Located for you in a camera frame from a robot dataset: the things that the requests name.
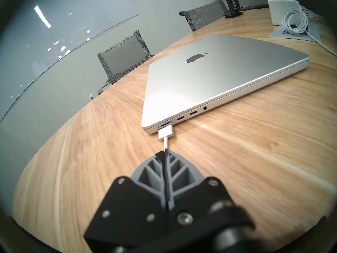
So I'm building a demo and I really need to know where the large white power adapter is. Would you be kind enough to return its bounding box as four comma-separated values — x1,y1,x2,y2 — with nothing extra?
268,0,301,26

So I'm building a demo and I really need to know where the grey table power outlet box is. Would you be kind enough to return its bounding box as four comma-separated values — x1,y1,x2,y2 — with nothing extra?
268,21,322,43

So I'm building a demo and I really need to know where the black keyboard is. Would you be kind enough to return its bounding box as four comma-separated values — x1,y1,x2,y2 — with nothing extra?
242,3,269,11

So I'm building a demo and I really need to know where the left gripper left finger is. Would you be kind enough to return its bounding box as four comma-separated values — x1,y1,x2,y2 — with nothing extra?
84,150,169,246

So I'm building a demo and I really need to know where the silver MacBook laptop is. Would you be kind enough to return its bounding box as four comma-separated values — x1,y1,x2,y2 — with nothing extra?
141,34,310,135

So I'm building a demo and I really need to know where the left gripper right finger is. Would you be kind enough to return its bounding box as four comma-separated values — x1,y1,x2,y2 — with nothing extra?
167,150,256,231

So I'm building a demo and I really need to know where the black controller charging dock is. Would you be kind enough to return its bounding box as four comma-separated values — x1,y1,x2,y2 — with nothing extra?
224,0,243,18

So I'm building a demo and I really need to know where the white MagSafe charging cable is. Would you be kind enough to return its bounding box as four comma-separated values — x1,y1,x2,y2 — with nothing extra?
157,0,337,153

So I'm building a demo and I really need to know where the grey mesh chair without arms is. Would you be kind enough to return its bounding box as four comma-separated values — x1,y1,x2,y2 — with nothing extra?
179,0,229,32

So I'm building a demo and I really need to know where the grey mesh armchair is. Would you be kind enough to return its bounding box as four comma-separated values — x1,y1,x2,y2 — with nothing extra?
97,30,152,95

